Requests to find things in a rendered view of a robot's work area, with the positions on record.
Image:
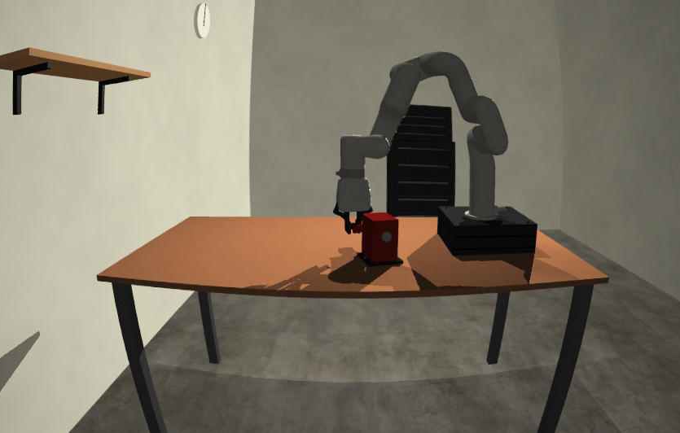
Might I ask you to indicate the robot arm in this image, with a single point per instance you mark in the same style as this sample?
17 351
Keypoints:
483 141

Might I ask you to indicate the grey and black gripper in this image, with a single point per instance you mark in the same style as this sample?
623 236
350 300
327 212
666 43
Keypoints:
355 197

